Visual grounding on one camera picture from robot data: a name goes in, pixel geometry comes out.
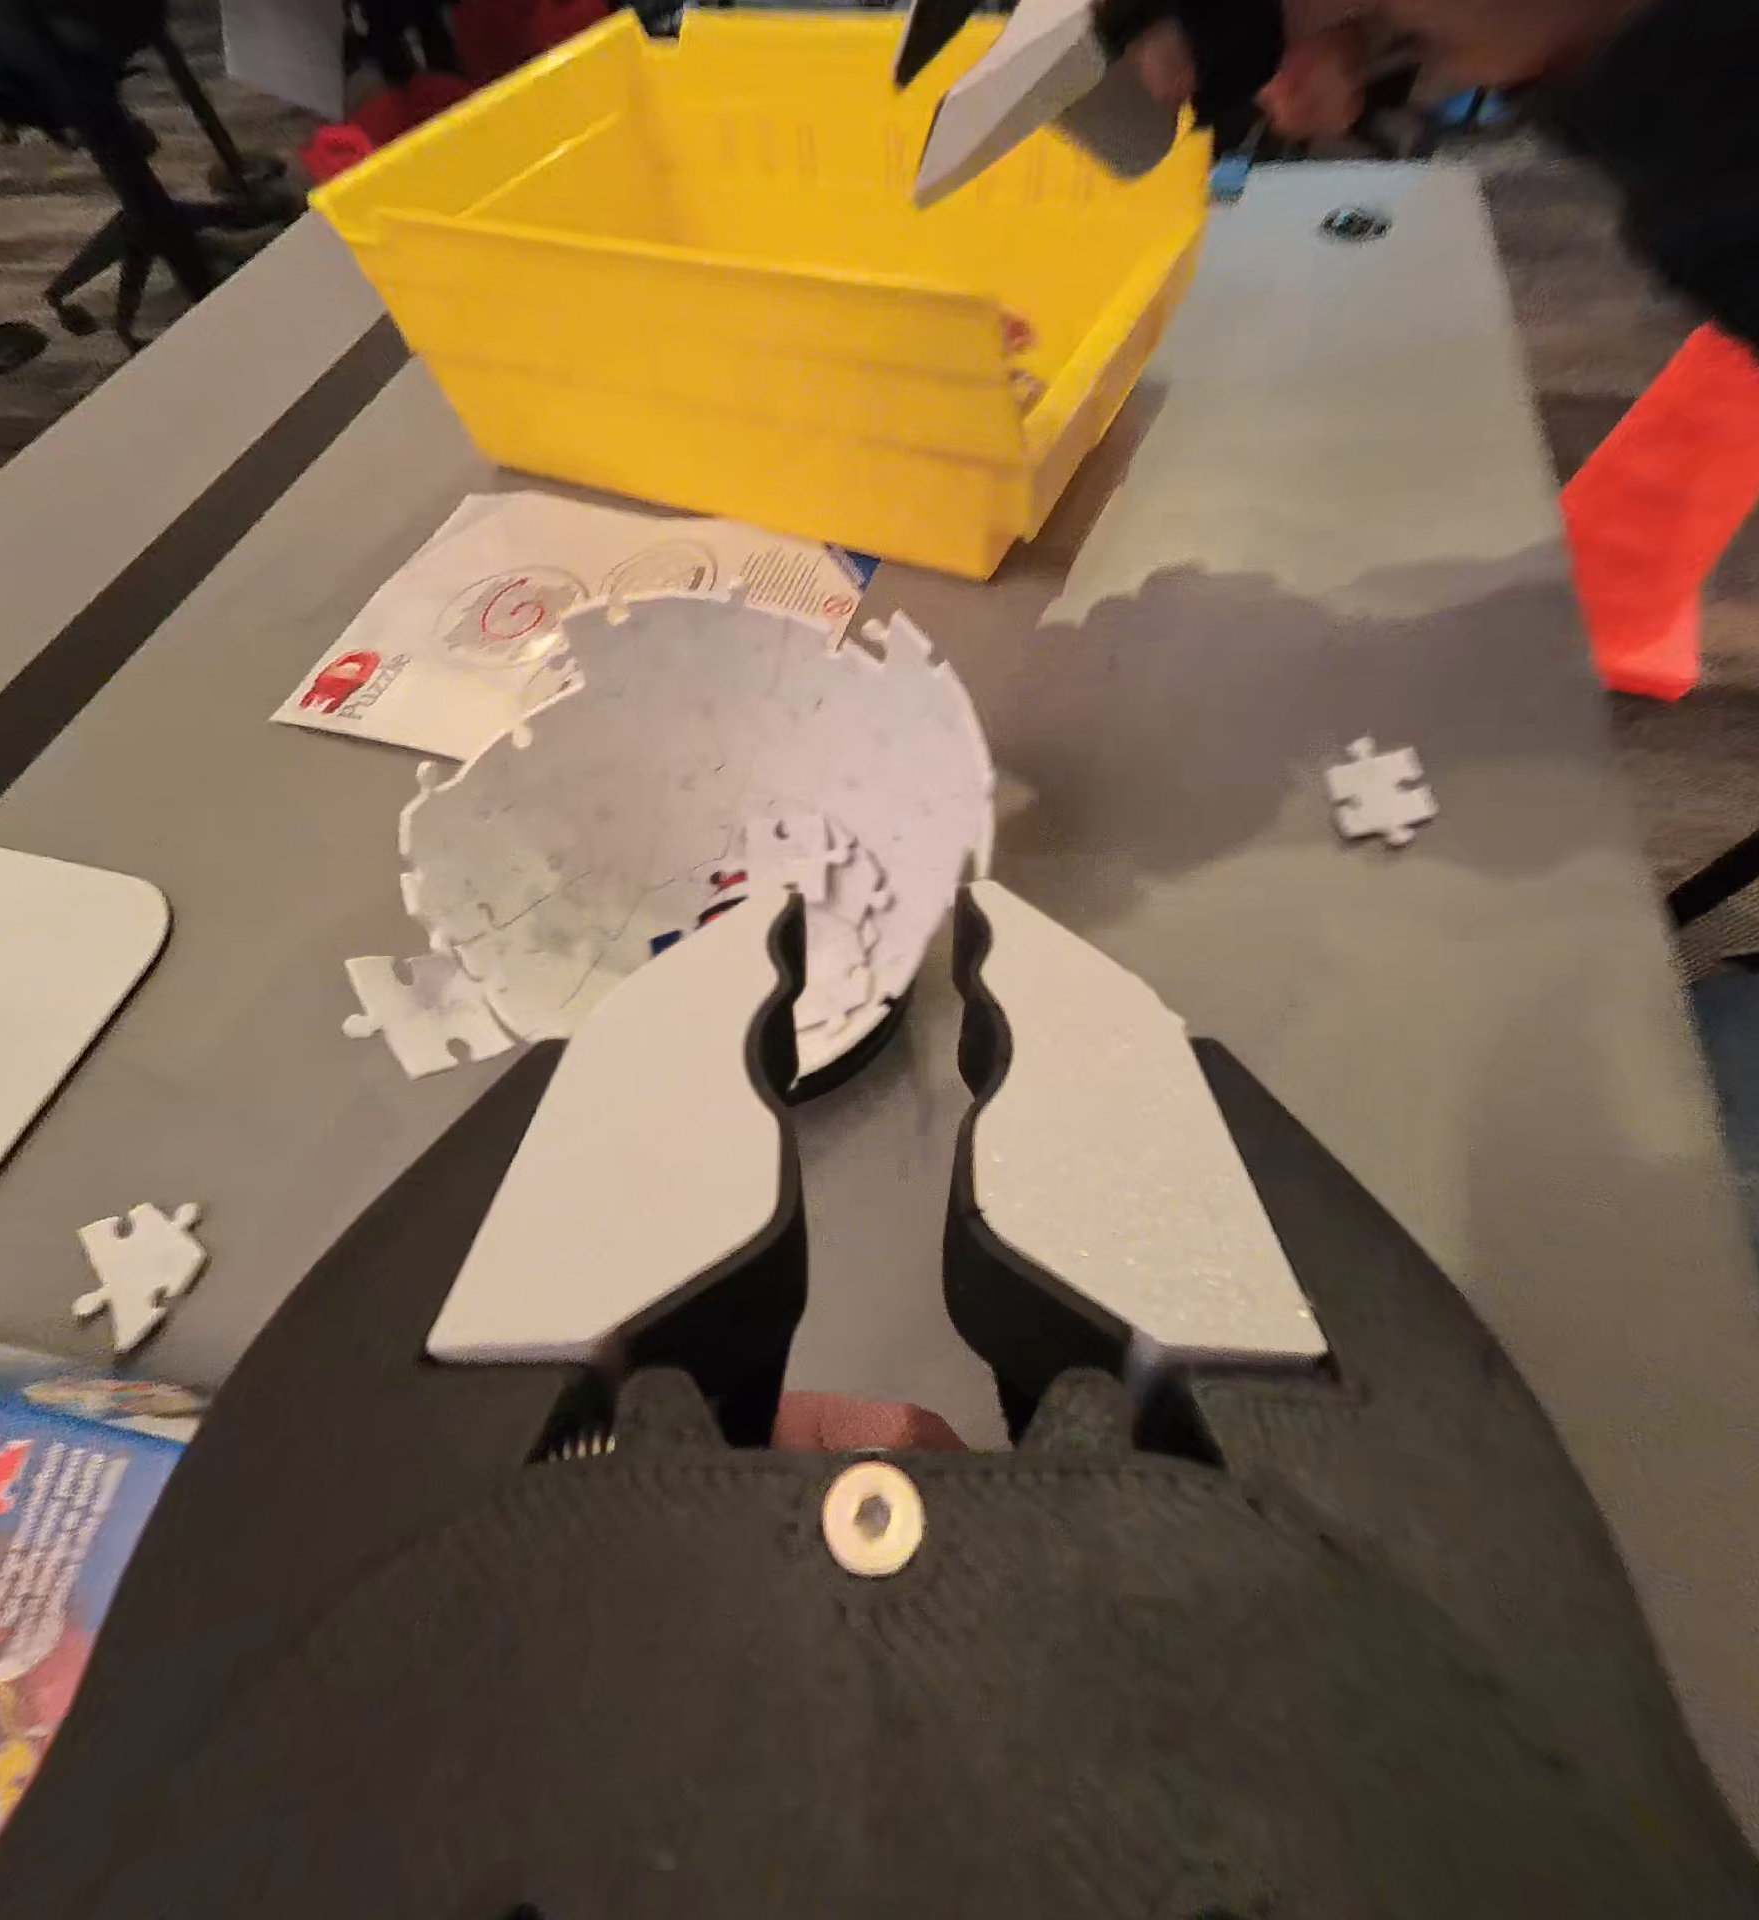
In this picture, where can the white instruction leaflet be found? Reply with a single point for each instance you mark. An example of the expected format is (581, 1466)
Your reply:
(415, 630)

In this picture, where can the person's right hand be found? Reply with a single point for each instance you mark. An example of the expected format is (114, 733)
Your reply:
(1338, 83)

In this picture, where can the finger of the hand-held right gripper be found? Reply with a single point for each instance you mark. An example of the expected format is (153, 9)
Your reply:
(1015, 90)
(925, 39)

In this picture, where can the white paper sheet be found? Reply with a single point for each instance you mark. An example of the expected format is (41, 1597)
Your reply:
(277, 53)

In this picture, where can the small puzzle piece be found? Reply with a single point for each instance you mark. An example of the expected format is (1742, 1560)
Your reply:
(141, 1271)
(1383, 791)

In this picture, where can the blue puzzle box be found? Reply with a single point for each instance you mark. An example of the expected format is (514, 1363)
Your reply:
(10, 1574)

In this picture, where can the yellow plastic bin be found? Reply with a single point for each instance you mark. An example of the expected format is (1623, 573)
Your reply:
(668, 360)

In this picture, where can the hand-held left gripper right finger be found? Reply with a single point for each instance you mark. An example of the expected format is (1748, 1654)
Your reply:
(1135, 1201)

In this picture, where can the black office chair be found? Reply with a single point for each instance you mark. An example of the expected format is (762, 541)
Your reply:
(130, 163)

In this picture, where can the black metal pole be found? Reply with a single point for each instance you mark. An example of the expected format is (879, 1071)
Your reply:
(1748, 856)

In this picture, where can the red storage bin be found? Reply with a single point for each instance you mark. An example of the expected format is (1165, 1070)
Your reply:
(347, 149)
(518, 39)

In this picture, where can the colourful puzzle ball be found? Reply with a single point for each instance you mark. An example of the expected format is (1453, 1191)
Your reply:
(668, 749)

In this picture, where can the person's left hand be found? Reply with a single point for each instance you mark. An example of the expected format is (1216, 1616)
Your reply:
(862, 1424)

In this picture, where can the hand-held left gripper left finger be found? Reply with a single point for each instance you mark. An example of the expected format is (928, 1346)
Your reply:
(624, 1201)

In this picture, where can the orange traffic cone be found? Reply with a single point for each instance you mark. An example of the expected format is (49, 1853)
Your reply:
(1675, 509)

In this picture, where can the heap of puzzle pieces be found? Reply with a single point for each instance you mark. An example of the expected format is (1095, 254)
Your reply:
(1018, 339)

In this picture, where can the person's right forearm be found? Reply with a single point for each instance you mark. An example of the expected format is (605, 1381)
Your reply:
(1689, 180)

